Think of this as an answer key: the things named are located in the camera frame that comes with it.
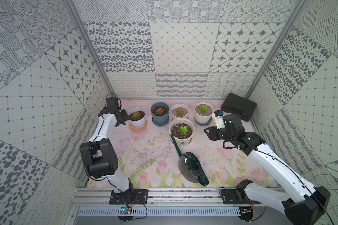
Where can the black plastic tool case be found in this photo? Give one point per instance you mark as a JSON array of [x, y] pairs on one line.
[[240, 106]]

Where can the dark green watering can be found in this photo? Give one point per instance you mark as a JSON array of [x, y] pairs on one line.
[[190, 166]]

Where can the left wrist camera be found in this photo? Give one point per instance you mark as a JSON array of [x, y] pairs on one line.
[[113, 102]]

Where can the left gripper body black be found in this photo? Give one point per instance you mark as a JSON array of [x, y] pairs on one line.
[[119, 116]]

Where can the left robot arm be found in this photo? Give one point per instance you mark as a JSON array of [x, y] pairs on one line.
[[100, 159]]

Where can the small green circuit board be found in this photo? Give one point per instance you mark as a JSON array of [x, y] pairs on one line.
[[125, 214]]

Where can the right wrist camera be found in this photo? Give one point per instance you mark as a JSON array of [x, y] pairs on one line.
[[218, 117]]

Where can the large white pot green succulent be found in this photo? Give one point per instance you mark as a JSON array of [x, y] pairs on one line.
[[182, 130]]

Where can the floral pink table mat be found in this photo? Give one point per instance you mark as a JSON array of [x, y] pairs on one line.
[[149, 158]]

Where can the white pot yellow-green succulent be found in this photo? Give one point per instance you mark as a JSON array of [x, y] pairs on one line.
[[137, 117]]

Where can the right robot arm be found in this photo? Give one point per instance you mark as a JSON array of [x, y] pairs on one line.
[[302, 202]]

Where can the white pot brown soil succulent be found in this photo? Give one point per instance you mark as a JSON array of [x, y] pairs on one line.
[[203, 112]]

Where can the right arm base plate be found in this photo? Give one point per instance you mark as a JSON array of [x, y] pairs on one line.
[[233, 196]]

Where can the terracotta saucer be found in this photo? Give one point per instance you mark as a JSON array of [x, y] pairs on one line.
[[138, 130]]

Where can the blue-grey saucer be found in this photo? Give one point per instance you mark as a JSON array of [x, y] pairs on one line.
[[204, 124]]

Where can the aluminium mounting rail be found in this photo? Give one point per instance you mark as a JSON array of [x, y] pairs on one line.
[[192, 197]]

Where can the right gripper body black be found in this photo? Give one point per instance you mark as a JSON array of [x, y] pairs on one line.
[[217, 134]]

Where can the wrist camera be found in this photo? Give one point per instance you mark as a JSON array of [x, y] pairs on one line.
[[113, 102], [218, 117]]

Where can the blue-grey pot red succulent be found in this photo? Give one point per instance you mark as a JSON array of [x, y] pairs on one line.
[[160, 114]]

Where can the small white pot reddish succulent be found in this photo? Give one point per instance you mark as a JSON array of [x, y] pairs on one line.
[[179, 111]]

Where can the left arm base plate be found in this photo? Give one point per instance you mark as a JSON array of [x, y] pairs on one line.
[[137, 196]]

